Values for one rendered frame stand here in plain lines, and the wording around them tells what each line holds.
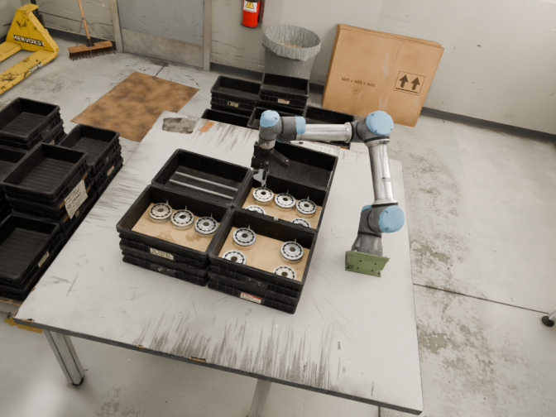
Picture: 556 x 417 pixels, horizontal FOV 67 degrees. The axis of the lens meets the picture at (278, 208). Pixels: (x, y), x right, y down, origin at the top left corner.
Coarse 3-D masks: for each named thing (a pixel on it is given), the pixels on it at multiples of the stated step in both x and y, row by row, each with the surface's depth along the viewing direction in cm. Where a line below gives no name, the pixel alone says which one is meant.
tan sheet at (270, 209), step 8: (248, 200) 205; (296, 200) 210; (264, 208) 203; (272, 208) 203; (320, 208) 208; (272, 216) 200; (280, 216) 201; (288, 216) 201; (296, 216) 202; (312, 224) 199
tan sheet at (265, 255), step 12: (228, 240) 185; (264, 240) 188; (276, 240) 189; (252, 252) 182; (264, 252) 183; (276, 252) 184; (252, 264) 177; (264, 264) 178; (276, 264) 179; (288, 264) 180; (300, 264) 181; (300, 276) 176
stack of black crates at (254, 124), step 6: (258, 108) 336; (264, 108) 336; (252, 114) 327; (258, 114) 339; (282, 114) 336; (288, 114) 335; (252, 120) 332; (258, 120) 342; (252, 126) 315; (258, 126) 335
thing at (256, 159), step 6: (258, 150) 182; (264, 150) 180; (270, 150) 180; (252, 156) 185; (258, 156) 185; (264, 156) 185; (252, 162) 186; (258, 162) 185; (264, 162) 185; (270, 162) 188; (258, 168) 187
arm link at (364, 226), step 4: (368, 204) 196; (364, 208) 197; (368, 208) 196; (364, 212) 197; (368, 212) 194; (360, 216) 200; (364, 216) 195; (368, 216) 191; (360, 220) 199; (364, 220) 195; (360, 224) 198; (364, 224) 195; (368, 224) 191; (360, 228) 197; (364, 228) 195; (368, 228) 194; (372, 232) 193; (376, 232) 193; (380, 232) 194
